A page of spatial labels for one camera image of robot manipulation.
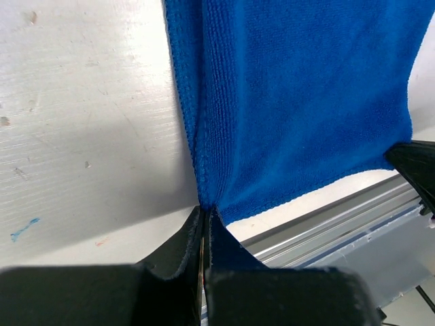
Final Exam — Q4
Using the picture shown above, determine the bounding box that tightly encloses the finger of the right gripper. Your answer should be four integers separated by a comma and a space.
385, 141, 434, 214

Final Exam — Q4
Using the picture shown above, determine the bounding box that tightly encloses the aluminium mounting rail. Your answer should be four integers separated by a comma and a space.
241, 176, 434, 308

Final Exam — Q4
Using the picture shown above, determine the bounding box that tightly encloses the blue towel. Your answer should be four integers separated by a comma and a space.
165, 1, 434, 223

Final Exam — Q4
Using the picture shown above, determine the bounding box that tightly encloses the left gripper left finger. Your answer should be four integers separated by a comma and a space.
1, 206, 204, 325

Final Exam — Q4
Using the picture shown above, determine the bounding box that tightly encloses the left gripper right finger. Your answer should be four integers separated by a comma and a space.
204, 207, 381, 325

